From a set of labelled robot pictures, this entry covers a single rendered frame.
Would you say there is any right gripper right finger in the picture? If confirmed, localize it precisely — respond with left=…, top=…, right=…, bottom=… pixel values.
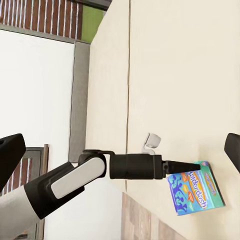
left=224, top=133, right=240, bottom=173

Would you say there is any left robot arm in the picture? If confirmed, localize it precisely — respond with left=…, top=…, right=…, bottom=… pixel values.
left=0, top=132, right=201, bottom=240

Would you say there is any board game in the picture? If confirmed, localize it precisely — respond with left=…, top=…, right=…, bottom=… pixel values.
left=166, top=161, right=224, bottom=216

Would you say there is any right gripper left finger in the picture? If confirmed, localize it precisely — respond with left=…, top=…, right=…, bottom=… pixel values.
left=0, top=133, right=26, bottom=193

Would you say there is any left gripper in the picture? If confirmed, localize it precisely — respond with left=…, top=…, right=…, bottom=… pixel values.
left=126, top=153, right=201, bottom=180

